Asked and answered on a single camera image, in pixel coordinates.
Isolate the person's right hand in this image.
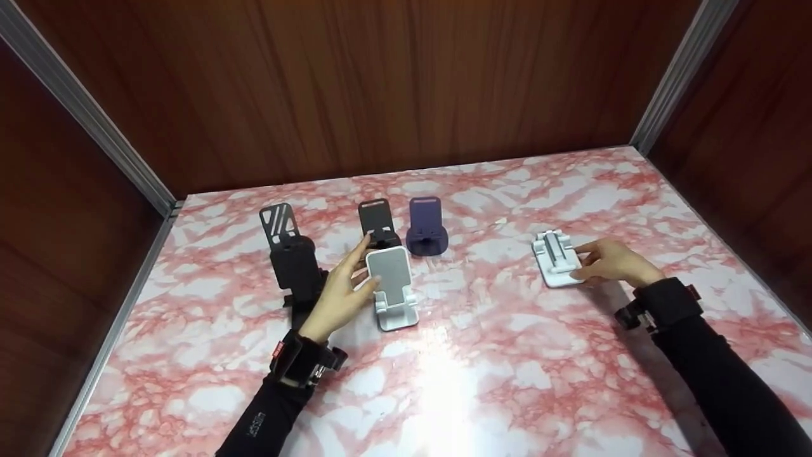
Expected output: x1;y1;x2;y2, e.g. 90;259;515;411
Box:
570;238;667;291

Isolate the person's left hand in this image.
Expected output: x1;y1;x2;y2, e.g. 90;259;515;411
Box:
298;232;381;344

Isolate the white and grey phone stand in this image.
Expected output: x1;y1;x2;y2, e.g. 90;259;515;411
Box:
365;246;421;333

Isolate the person's right forearm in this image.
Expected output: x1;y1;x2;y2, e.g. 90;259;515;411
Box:
652;314;812;457

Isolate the person's left forearm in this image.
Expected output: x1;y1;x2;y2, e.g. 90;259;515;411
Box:
216;371;316;457

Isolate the small black phone stand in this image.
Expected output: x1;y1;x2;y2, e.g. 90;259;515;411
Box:
358;198;402;250

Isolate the large black phone stand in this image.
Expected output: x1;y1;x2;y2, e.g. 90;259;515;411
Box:
270;235;331;331

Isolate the purple phone stand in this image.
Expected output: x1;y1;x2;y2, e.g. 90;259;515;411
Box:
405;196;450;257

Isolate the black striped phone stand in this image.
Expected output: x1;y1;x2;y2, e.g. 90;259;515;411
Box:
258;202;300;249

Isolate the black wrist band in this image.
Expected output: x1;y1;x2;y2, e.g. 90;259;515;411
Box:
269;328;349;388
613;277;704;334

